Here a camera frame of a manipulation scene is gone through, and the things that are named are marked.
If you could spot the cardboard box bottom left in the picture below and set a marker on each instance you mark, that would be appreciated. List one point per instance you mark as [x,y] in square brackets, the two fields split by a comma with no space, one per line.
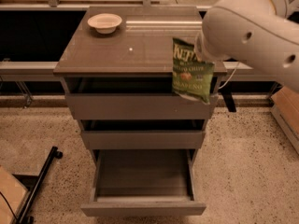
[14,194]

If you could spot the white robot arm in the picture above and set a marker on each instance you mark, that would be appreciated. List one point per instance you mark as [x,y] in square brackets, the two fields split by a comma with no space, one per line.
[257,33]

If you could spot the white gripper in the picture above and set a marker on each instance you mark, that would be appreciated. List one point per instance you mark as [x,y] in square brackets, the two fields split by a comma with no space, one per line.
[202,49]

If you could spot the grey drawer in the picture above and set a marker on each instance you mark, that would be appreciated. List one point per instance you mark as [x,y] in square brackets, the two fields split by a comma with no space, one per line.
[141,183]
[132,98]
[144,134]

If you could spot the metal railing beam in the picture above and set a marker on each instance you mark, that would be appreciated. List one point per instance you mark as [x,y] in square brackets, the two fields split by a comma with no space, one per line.
[43,71]

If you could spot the cardboard box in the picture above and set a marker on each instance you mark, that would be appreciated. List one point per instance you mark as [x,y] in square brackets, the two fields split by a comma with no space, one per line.
[286,112]
[14,194]

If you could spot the grey top drawer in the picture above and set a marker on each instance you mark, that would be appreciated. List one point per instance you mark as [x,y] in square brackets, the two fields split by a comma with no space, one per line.
[132,98]

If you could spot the grey middle drawer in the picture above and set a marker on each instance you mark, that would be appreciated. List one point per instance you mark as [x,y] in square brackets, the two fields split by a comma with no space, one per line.
[144,134]

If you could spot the black bracket behind cabinet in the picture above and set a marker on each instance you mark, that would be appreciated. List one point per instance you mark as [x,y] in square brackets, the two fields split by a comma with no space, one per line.
[226,93]

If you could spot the grey bottom drawer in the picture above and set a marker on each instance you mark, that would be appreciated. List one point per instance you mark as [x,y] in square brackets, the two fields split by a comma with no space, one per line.
[141,183]

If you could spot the green jalapeno chip bag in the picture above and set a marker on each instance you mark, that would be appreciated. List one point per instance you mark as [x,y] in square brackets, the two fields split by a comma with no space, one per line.
[191,77]

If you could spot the white paper bowl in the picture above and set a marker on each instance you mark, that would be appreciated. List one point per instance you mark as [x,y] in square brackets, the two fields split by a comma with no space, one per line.
[105,23]

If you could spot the grey drawer cabinet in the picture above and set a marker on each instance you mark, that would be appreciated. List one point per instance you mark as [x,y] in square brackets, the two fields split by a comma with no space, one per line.
[141,46]

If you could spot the cardboard box at right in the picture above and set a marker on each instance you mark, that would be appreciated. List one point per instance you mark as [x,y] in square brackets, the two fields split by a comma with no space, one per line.
[286,112]

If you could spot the black wheeled stand leg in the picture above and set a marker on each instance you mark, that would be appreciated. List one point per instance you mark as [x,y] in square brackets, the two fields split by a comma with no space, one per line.
[33,184]

